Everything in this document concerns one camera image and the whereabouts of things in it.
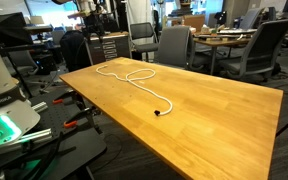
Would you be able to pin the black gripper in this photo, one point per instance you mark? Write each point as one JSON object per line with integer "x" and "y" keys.
{"x": 93, "y": 24}

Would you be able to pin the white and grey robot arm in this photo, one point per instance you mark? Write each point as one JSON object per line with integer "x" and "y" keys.
{"x": 17, "y": 115}

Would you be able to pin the black mesh office chair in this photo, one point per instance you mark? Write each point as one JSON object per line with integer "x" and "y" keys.
{"x": 141, "y": 31}

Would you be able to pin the grey office chair near table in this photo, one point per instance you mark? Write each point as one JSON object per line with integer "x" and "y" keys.
{"x": 176, "y": 47}

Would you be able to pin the black perforated mounting board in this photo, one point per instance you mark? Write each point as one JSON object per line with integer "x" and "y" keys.
{"x": 65, "y": 152}

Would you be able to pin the wooden office desk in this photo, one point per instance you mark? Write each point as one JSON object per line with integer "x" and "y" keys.
{"x": 201, "y": 62}

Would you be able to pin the grey office chair right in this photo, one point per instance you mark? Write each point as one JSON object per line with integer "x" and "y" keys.
{"x": 260, "y": 54}

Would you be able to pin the wrist camera on wooden mount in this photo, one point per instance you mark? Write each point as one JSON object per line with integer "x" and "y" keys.
{"x": 81, "y": 14}

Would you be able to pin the orange handled clamp near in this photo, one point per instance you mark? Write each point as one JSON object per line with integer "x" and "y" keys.
{"x": 87, "y": 113}

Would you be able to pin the silver aluminium extrusion rail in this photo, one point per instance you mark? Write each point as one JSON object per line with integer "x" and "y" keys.
{"x": 38, "y": 136}

